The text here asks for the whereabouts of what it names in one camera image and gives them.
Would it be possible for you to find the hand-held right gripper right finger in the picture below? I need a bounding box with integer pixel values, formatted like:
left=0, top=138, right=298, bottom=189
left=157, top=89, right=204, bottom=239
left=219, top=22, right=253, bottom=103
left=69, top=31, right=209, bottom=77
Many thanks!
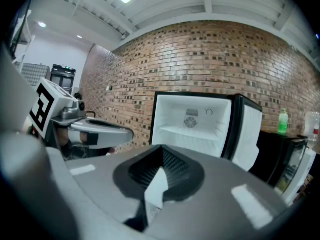
left=144, top=145, right=294, bottom=240

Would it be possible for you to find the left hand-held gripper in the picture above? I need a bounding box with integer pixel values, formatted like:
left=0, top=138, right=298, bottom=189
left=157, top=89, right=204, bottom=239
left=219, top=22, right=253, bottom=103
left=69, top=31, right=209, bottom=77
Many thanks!
left=28, top=77, right=135, bottom=150

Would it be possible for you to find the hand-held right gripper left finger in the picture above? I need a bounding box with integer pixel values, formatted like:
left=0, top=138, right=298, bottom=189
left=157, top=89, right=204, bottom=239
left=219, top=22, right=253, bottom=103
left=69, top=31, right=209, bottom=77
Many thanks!
left=65, top=145, right=165, bottom=240

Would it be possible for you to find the person's left hand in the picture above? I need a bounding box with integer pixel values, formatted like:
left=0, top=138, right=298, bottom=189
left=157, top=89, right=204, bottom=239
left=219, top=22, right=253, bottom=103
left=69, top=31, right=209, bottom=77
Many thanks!
left=56, top=127, right=76, bottom=160

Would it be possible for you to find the black fridge door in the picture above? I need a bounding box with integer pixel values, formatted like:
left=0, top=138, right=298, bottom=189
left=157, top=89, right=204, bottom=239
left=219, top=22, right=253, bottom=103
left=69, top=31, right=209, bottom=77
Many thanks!
left=221, top=95, right=264, bottom=173

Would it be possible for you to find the black glass-door cabinet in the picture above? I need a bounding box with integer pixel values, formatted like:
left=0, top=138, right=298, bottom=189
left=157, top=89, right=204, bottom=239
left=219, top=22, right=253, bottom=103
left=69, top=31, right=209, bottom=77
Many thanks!
left=249, top=130, right=310, bottom=194

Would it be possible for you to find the grey shelf unit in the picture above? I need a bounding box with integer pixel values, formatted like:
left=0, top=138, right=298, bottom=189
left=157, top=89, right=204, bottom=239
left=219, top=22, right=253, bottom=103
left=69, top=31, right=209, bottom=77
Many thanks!
left=14, top=61, right=52, bottom=87

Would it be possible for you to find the black mini fridge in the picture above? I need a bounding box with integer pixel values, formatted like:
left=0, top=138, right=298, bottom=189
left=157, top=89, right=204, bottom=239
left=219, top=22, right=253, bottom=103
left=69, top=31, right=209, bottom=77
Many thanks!
left=149, top=91, right=243, bottom=160

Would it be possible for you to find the green plastic bottle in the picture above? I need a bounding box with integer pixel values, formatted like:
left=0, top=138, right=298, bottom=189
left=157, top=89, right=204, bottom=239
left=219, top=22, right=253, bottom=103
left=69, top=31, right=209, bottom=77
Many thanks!
left=277, top=107, right=290, bottom=135

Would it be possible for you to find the clear dispenser jug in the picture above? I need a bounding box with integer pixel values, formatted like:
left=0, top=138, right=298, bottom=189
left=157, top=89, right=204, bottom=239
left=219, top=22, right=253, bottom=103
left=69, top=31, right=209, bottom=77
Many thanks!
left=304, top=111, right=320, bottom=143

